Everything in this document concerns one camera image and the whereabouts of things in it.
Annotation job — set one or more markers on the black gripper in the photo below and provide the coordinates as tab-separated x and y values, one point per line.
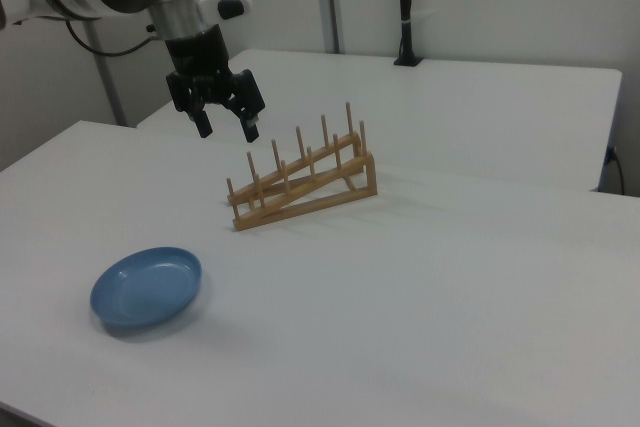
197	57

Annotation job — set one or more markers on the blue plastic plate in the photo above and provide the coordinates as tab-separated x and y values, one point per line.
145	287

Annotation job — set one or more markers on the wooden plate rack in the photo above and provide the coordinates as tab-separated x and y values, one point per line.
370	177

